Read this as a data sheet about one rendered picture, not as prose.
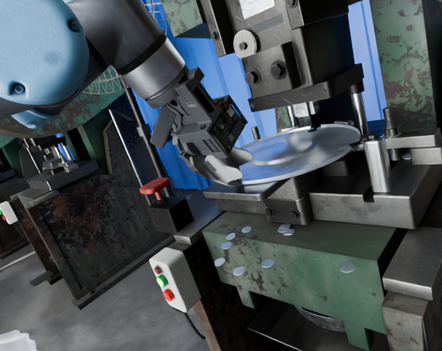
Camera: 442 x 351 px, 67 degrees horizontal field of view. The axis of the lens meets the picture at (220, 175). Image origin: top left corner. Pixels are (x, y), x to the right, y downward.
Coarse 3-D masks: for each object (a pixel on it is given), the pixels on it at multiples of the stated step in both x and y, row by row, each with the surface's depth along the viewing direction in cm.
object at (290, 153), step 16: (304, 128) 76; (320, 128) 73; (336, 128) 69; (352, 128) 65; (256, 144) 78; (272, 144) 73; (288, 144) 67; (304, 144) 63; (320, 144) 62; (336, 144) 59; (256, 160) 64; (272, 160) 61; (288, 160) 59; (304, 160) 57; (320, 160) 54; (256, 176) 57; (272, 176) 55; (288, 176) 52
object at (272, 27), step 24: (240, 0) 62; (264, 0) 59; (240, 24) 64; (264, 24) 61; (288, 24) 58; (312, 24) 59; (240, 48) 64; (264, 48) 63; (288, 48) 58; (312, 48) 59; (336, 48) 65; (264, 72) 62; (288, 72) 59; (312, 72) 59; (336, 72) 65
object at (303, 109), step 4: (296, 104) 70; (300, 104) 70; (304, 104) 69; (308, 104) 70; (312, 104) 69; (316, 104) 70; (296, 108) 71; (300, 108) 70; (304, 108) 70; (308, 108) 70; (312, 108) 69; (316, 108) 70; (296, 112) 72; (300, 112) 71; (304, 112) 70; (308, 112) 70; (312, 112) 70; (316, 112) 70; (296, 116) 73; (300, 116) 71
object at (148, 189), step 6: (156, 180) 84; (162, 180) 83; (168, 180) 83; (144, 186) 83; (150, 186) 81; (156, 186) 80; (162, 186) 81; (144, 192) 81; (150, 192) 80; (156, 192) 83
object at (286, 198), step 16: (304, 176) 62; (208, 192) 58; (224, 192) 55; (240, 192) 53; (256, 192) 51; (272, 192) 51; (288, 192) 62; (304, 192) 62; (272, 208) 66; (288, 208) 64; (304, 208) 62; (304, 224) 63
